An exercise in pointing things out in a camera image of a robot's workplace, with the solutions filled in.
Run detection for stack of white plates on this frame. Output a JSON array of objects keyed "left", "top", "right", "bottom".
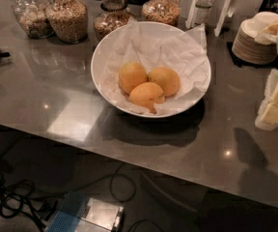
[{"left": 232, "top": 12, "right": 278, "bottom": 65}]

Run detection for blue and metal floor box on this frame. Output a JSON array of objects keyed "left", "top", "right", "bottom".
[{"left": 45, "top": 191, "right": 124, "bottom": 232}]

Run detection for far left glass jar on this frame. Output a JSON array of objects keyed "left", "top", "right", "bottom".
[{"left": 12, "top": 0, "right": 54, "bottom": 39}]

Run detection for black floor cables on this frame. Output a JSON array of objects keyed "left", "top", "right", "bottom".
[{"left": 0, "top": 152, "right": 166, "bottom": 232}]

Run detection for white ceramic bowl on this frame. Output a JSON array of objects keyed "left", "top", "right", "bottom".
[{"left": 90, "top": 20, "right": 212, "bottom": 119}]

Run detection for orange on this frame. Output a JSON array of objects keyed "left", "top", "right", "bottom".
[
  {"left": 148, "top": 67, "right": 181, "bottom": 97},
  {"left": 128, "top": 82, "right": 165, "bottom": 113},
  {"left": 119, "top": 62, "right": 147, "bottom": 94}
]

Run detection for centre glass jar with granola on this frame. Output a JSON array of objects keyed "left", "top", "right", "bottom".
[{"left": 94, "top": 0, "right": 136, "bottom": 41}]

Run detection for small glass bottle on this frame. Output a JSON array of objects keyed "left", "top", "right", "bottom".
[{"left": 193, "top": 0, "right": 212, "bottom": 26}]

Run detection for grain filled glass jar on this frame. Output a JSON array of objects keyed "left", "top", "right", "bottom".
[{"left": 45, "top": 0, "right": 88, "bottom": 44}]

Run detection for right glass jar with cereal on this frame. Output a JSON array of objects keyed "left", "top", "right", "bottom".
[{"left": 142, "top": 0, "right": 181, "bottom": 26}]

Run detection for white paper liner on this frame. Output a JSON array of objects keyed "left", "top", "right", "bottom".
[{"left": 98, "top": 16, "right": 210, "bottom": 117}]

